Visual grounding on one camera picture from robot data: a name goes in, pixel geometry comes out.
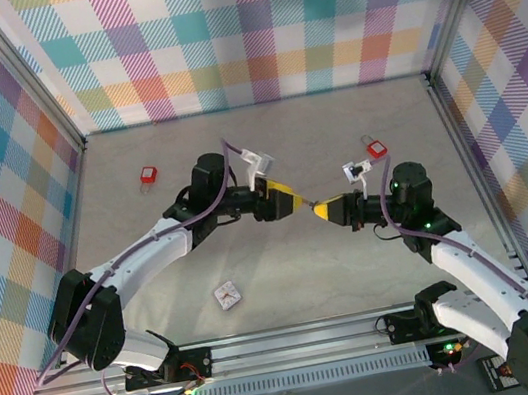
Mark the red padlock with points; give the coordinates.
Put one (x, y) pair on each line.
(377, 149)
(147, 174)

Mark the black charger board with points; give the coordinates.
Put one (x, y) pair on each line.
(496, 371)

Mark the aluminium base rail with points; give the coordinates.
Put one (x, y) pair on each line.
(294, 347)

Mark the small white printed card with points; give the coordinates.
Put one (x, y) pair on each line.
(228, 296)

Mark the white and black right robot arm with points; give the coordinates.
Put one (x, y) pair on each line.
(463, 265)

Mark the aluminium side rail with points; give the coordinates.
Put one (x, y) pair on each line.
(475, 172)
(72, 250)

